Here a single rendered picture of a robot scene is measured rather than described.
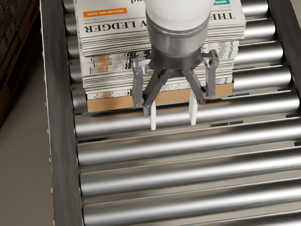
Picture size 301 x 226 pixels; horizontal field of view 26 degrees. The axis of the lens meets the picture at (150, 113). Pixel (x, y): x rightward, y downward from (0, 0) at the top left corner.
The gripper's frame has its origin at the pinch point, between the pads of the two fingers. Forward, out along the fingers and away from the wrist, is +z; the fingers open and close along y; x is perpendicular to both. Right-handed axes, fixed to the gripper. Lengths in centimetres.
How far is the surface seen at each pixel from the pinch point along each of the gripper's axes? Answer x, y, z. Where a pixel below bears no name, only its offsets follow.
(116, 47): -10.3, 8.3, -6.3
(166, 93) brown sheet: -10.0, -0.8, 8.9
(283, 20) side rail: -28.5, -29.3, 13.0
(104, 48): -10.0, 10.3, -6.8
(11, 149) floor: -53, 42, 93
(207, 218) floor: -20, -17, 93
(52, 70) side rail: -22.1, 21.0, 13.0
